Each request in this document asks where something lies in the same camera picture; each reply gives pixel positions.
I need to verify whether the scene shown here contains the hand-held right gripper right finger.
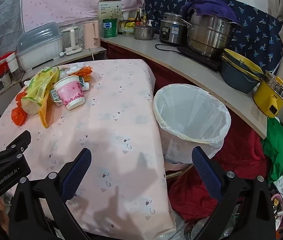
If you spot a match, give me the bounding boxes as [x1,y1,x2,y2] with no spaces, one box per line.
[192,146,277,240]

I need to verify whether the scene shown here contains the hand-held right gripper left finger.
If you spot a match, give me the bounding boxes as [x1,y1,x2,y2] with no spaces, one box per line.
[8,147,92,240]

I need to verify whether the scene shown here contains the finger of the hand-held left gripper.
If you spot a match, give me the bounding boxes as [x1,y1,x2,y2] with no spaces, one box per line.
[0,131,32,170]

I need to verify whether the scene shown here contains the small orange bag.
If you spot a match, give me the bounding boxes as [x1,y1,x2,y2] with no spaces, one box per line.
[11,92,28,127]

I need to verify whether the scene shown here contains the green tea carton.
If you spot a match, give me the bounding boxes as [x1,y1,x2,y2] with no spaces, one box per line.
[49,88,63,105]

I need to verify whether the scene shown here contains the white lined trash bin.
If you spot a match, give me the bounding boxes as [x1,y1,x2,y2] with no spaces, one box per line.
[152,84,231,165]

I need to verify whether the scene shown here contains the yellow green plastic bag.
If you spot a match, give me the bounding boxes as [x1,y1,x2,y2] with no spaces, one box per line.
[20,66,60,117]

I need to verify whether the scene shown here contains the pink patterned paper cup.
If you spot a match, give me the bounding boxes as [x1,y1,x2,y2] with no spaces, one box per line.
[53,75,85,110]

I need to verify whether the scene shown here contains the orange wrapper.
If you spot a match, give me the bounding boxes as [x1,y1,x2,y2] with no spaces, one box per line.
[78,66,92,82]

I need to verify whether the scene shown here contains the red cloth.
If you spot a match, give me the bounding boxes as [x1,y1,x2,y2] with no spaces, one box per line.
[106,42,272,223]

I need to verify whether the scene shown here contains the green cloth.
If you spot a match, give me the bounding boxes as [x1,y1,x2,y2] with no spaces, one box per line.
[262,117,283,183]

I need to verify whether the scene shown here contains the white lidded glass jar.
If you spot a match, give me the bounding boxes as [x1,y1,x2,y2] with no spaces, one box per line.
[6,53,23,80]

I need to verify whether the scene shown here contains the white dish box clear lid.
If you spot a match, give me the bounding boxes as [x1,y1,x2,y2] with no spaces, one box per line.
[16,22,64,71]

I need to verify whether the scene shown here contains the yellow electric pot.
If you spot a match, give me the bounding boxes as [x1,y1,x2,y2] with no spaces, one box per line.
[253,70,283,119]

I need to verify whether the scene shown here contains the yellow rimmed basin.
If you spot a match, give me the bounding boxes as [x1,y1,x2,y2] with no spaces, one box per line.
[223,48,264,75]
[222,55,262,80]

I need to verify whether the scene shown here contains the black induction cooktop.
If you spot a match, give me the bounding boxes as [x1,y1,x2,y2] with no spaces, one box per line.
[177,45,223,72]

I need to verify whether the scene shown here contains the white glass kettle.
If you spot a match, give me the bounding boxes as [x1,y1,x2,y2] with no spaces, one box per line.
[61,27,83,55]

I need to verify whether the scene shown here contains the pink electric kettle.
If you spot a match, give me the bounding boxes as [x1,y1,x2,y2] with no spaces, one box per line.
[83,20,100,50]

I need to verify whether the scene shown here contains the large steel steamer pot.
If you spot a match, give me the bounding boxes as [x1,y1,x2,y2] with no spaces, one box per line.
[187,9,242,59]

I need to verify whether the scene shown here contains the steel rice cooker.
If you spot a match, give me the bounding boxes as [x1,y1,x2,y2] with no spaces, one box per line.
[159,12,192,46]

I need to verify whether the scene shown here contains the green tin can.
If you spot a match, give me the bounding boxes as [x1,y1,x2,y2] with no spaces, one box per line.
[103,18,118,38]

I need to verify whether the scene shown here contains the blue floral cloth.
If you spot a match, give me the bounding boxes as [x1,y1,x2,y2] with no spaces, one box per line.
[144,0,283,68]

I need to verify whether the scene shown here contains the small steel lidded pot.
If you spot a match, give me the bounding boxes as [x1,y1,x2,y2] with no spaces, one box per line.
[133,22,156,40]

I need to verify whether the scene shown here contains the dark sauce bottle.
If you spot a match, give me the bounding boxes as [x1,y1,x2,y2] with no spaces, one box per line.
[118,12,125,34]

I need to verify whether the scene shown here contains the pink dotted curtain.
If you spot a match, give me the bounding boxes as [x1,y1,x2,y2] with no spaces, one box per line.
[20,0,152,34]

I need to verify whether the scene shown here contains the white green cardboard box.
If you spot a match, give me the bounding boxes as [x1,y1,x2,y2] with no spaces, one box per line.
[98,0,122,20]

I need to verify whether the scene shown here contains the purple towel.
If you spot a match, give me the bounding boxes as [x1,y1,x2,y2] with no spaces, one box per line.
[180,0,239,23]

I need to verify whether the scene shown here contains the black power cable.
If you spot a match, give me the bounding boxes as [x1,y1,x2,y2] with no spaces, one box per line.
[155,44,182,52]

